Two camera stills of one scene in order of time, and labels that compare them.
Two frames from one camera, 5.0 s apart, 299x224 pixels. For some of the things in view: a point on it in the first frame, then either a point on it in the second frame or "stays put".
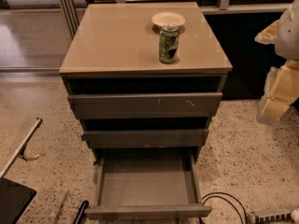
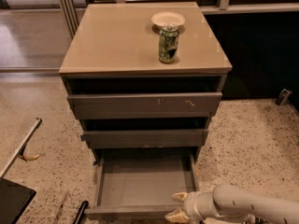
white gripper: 289,36 to 191,203
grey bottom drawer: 147,183 stays put
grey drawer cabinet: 144,76 stays put
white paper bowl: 168,17 stays put
